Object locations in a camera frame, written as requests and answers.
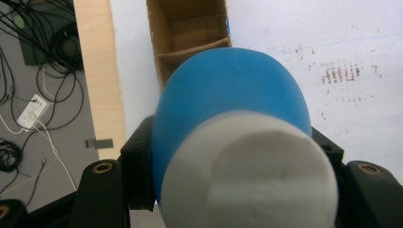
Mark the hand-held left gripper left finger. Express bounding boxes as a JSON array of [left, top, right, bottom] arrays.
[[120, 115, 158, 212]]

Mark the white cable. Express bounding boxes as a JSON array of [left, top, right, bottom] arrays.
[[0, 113, 79, 193]]

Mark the white table mat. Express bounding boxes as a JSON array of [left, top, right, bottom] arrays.
[[108, 0, 403, 228]]

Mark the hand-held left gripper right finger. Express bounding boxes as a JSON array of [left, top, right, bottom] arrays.
[[310, 126, 346, 179]]

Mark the white power strip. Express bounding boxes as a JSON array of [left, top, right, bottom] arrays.
[[16, 93, 48, 130]]

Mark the grey tape piece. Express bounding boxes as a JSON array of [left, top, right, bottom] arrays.
[[85, 138, 114, 150]]

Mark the tangle of black floor cables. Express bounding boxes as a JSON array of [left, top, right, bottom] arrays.
[[0, 0, 86, 207]]

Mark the blue bottle with white cap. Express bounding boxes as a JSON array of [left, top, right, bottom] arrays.
[[151, 47, 339, 228]]

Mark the cardboard box with blue side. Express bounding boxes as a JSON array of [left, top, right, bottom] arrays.
[[145, 0, 233, 91]]

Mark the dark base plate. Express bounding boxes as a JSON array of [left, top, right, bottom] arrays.
[[17, 4, 85, 67]]

